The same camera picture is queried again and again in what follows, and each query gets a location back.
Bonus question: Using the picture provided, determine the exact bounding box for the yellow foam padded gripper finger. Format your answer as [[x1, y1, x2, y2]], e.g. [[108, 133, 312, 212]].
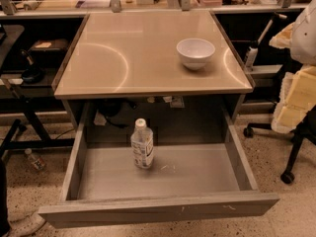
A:
[[270, 23, 316, 135]]

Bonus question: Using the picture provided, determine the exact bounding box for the clear plastic bottle white cap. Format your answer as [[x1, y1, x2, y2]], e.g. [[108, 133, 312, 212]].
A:
[[130, 118, 154, 169]]

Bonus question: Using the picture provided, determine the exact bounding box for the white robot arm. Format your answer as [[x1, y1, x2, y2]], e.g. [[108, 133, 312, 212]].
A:
[[269, 4, 316, 133]]

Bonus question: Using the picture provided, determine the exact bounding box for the white spray bottle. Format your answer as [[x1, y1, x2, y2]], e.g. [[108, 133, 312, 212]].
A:
[[244, 41, 258, 69]]

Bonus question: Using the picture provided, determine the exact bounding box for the grey cabinet with counter top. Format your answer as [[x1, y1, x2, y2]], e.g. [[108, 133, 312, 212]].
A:
[[54, 10, 253, 142]]

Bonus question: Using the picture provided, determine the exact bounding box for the open grey wooden drawer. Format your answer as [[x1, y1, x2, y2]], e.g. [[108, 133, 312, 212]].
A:
[[39, 102, 278, 228]]

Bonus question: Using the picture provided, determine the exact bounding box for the small bottle on floor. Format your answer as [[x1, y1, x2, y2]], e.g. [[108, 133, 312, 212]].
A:
[[25, 148, 45, 171]]

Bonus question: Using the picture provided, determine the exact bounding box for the black office chair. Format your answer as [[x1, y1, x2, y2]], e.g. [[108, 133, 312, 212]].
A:
[[243, 106, 316, 185]]

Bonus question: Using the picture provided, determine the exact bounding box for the white ceramic bowl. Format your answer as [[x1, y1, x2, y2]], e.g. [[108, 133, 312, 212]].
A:
[[176, 39, 215, 70]]

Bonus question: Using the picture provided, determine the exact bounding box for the black box with label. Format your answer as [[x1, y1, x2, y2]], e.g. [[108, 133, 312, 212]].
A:
[[30, 39, 69, 52]]

